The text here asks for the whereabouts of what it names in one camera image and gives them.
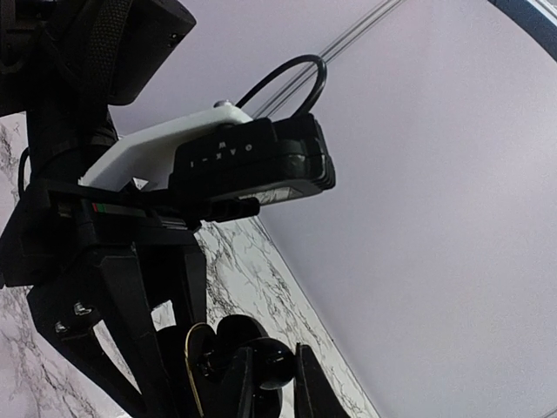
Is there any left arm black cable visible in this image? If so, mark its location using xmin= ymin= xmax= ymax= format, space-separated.
xmin=17 ymin=53 xmax=328 ymax=197

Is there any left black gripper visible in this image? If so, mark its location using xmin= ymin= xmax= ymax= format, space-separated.
xmin=1 ymin=182 xmax=260 ymax=417

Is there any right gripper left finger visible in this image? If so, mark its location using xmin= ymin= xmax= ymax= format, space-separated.
xmin=217 ymin=347 xmax=253 ymax=418

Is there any black earbud charging case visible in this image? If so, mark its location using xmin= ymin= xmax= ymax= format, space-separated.
xmin=185 ymin=314 xmax=268 ymax=417

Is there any black earbud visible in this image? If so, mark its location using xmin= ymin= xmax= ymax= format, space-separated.
xmin=249 ymin=337 xmax=295 ymax=391

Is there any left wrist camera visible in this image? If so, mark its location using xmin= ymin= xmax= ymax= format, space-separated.
xmin=78 ymin=104 xmax=336 ymax=206

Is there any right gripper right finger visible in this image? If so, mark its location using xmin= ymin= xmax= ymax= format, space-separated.
xmin=294 ymin=343 xmax=348 ymax=418

